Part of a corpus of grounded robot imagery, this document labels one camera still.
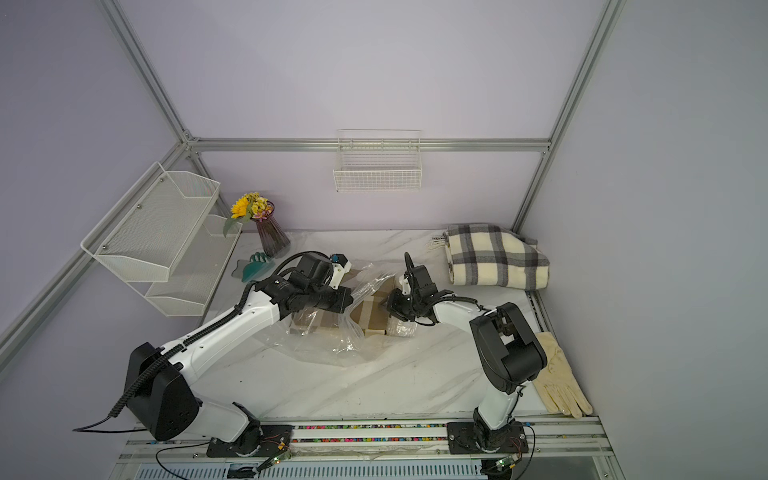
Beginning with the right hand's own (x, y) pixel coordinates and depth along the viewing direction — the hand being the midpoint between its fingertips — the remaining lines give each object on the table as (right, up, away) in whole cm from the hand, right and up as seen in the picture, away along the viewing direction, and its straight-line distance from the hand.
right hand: (384, 310), depth 92 cm
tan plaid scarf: (-4, +6, -10) cm, 12 cm away
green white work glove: (-47, +13, +15) cm, 51 cm away
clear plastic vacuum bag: (-11, -4, -14) cm, 18 cm away
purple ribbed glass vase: (-41, +23, +14) cm, 49 cm away
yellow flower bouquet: (-43, +33, +2) cm, 55 cm away
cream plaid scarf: (+38, +17, +12) cm, 44 cm away
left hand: (-9, +4, -11) cm, 15 cm away
